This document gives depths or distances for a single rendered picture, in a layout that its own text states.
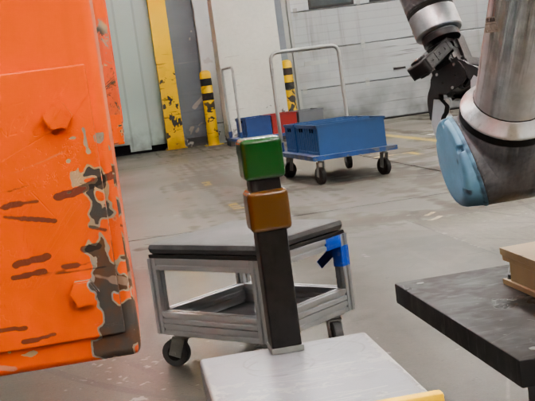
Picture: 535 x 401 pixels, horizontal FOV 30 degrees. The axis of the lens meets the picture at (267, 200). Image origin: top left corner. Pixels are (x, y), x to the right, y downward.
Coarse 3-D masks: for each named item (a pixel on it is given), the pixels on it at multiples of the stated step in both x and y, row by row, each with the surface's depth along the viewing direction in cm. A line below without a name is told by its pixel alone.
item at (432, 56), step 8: (432, 48) 181; (440, 48) 179; (448, 48) 181; (424, 56) 176; (432, 56) 176; (440, 56) 178; (416, 64) 175; (424, 64) 174; (432, 64) 175; (408, 72) 177; (416, 72) 176; (424, 72) 175
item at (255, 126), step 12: (312, 108) 1099; (228, 120) 1089; (240, 120) 1065; (252, 120) 1045; (264, 120) 1048; (276, 120) 1051; (288, 120) 1054; (300, 120) 1057; (312, 120) 1060; (228, 132) 1091; (240, 132) 1038; (252, 132) 1046; (264, 132) 1049; (276, 132) 1052
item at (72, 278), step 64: (0, 0) 71; (64, 0) 72; (0, 64) 72; (64, 64) 72; (0, 128) 72; (64, 128) 71; (0, 192) 72; (64, 192) 73; (0, 256) 72; (64, 256) 73; (128, 256) 77; (0, 320) 73; (64, 320) 73; (128, 320) 75
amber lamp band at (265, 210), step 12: (252, 192) 94; (264, 192) 94; (276, 192) 94; (252, 204) 94; (264, 204) 94; (276, 204) 95; (288, 204) 95; (252, 216) 94; (264, 216) 94; (276, 216) 95; (288, 216) 95; (252, 228) 95; (264, 228) 95; (276, 228) 95
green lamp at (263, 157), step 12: (240, 144) 94; (252, 144) 94; (264, 144) 94; (276, 144) 94; (240, 156) 94; (252, 156) 94; (264, 156) 94; (276, 156) 94; (240, 168) 96; (252, 168) 94; (264, 168) 94; (276, 168) 94; (252, 180) 94
